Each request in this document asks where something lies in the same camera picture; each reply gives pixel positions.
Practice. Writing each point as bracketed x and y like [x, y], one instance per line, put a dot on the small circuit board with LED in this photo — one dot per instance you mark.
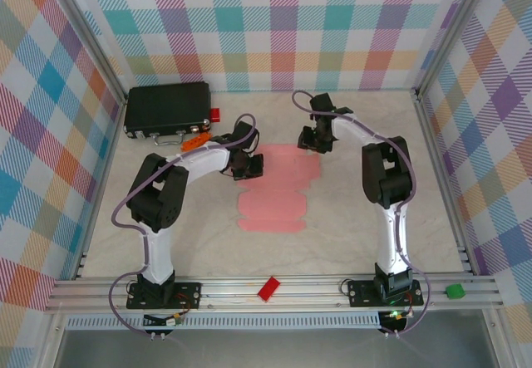
[392, 316]

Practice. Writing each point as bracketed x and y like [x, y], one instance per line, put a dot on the aluminium frame cross rail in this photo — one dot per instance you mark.
[299, 291]

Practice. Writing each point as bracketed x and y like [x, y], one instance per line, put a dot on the aluminium frame post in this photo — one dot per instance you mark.
[453, 31]
[91, 37]

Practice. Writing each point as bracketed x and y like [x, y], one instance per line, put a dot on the grey metal shelf panel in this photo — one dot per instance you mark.
[270, 349]

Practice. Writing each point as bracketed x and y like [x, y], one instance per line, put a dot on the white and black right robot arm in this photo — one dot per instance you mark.
[392, 235]

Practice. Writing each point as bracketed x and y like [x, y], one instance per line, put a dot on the flat red rectangular block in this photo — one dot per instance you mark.
[268, 289]

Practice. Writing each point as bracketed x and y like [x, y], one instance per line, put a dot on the pink cloth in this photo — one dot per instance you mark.
[270, 202]

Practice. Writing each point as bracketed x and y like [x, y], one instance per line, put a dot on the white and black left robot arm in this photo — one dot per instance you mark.
[160, 256]

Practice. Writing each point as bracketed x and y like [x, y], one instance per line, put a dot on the green cube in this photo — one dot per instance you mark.
[454, 291]

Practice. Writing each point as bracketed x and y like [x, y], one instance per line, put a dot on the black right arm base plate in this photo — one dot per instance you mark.
[359, 293]

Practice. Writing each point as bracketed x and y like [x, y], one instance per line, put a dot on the orange plastic toy part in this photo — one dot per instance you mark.
[195, 143]

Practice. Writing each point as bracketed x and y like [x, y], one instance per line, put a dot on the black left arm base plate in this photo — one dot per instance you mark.
[189, 295]

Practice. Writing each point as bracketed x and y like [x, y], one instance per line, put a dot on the small red block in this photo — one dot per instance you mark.
[215, 114]

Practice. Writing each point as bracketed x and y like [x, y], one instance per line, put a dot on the aluminium frame side rail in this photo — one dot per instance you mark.
[444, 177]
[110, 152]

